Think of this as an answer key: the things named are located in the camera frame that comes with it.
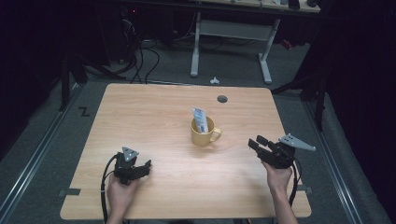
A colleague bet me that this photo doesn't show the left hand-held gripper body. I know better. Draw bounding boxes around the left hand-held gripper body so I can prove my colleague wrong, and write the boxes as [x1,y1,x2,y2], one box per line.
[112,146,145,187]

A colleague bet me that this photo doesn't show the person's left hand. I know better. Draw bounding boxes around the person's left hand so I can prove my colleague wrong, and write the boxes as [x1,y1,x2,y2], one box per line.
[106,174,142,216]

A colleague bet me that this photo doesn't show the black metal stand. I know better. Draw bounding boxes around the black metal stand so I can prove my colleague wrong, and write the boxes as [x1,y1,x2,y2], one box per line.
[270,69,329,133]
[58,54,126,112]

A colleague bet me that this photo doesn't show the yellow mug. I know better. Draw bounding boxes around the yellow mug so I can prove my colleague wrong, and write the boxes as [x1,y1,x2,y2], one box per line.
[190,116,223,147]

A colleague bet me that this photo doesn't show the white toothpaste tube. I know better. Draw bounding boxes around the white toothpaste tube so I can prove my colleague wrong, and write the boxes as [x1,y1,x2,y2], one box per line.
[191,106,209,134]

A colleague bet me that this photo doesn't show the black floor cables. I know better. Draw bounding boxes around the black floor cables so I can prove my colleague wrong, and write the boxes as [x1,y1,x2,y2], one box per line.
[120,18,162,85]

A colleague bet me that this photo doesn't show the person's right hand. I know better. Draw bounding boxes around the person's right hand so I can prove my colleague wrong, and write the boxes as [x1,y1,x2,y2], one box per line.
[262,161,294,194]

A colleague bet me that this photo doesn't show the metal floor rail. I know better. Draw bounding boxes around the metal floor rail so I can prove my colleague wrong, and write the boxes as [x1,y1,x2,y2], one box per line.
[0,83,82,217]
[302,99,366,224]

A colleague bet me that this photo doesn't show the white-framed wooden desk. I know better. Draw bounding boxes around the white-framed wooden desk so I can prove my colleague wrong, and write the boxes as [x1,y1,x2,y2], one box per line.
[186,0,321,85]

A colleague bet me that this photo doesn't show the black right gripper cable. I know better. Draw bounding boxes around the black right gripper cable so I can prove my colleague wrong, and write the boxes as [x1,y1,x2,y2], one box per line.
[288,158,304,208]

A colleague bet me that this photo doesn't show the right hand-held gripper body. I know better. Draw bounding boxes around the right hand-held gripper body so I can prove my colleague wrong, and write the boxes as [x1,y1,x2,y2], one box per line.
[257,133,318,170]

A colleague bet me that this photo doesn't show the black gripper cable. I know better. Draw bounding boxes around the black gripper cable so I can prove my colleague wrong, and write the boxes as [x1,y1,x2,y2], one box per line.
[288,158,304,208]
[100,152,120,224]

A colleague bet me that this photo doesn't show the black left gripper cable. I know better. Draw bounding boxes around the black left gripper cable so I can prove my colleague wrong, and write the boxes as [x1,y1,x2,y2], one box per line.
[100,152,120,224]

